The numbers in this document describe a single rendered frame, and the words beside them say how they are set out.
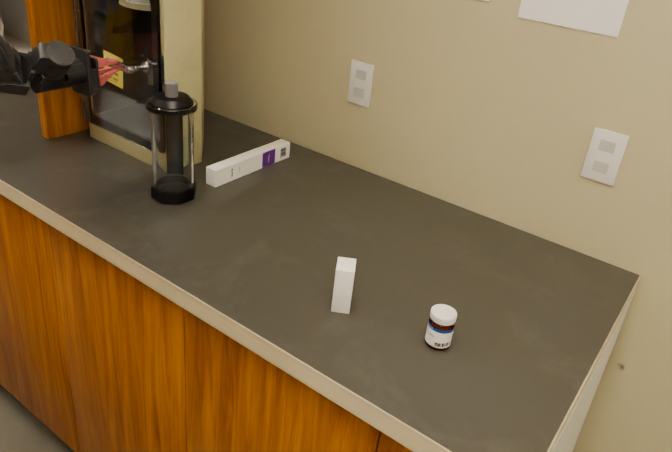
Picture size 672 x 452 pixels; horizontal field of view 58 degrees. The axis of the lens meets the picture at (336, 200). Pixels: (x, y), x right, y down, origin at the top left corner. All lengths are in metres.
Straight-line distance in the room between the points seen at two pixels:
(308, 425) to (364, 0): 1.01
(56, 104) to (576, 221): 1.34
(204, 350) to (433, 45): 0.87
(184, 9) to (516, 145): 0.82
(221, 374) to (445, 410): 0.46
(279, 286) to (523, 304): 0.47
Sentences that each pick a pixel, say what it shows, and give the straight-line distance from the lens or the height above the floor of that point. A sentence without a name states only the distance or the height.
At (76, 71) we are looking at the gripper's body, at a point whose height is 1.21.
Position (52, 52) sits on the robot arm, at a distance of 1.36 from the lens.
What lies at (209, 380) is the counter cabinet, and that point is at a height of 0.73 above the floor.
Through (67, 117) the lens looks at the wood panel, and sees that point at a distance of 1.82.
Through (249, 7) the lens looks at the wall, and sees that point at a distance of 1.86.
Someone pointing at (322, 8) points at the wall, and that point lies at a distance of 1.69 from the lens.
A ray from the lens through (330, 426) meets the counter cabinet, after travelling 1.09.
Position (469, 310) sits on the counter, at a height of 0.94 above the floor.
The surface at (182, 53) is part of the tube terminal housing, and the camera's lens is 1.51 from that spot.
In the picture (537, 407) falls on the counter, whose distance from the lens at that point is 1.03.
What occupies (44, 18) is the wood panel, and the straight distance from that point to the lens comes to 1.73.
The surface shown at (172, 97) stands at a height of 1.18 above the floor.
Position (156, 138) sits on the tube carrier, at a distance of 1.38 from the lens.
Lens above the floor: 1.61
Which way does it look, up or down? 27 degrees down
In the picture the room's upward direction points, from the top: 6 degrees clockwise
